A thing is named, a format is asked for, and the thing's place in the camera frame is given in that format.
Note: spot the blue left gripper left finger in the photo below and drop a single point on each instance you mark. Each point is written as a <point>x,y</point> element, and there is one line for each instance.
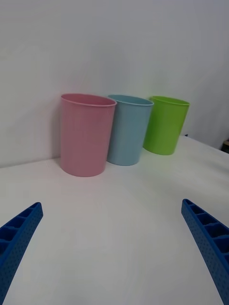
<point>16,243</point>

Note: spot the pink plastic bin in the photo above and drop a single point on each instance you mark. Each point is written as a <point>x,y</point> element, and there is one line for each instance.
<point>83,138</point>

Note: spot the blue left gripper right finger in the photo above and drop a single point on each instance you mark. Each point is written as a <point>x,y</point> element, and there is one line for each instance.
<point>210,243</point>

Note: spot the pale blue plastic bin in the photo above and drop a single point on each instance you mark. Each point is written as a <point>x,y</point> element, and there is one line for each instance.
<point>126,135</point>

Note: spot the green plastic bin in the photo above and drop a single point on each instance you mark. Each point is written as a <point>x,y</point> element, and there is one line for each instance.
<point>164,128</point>

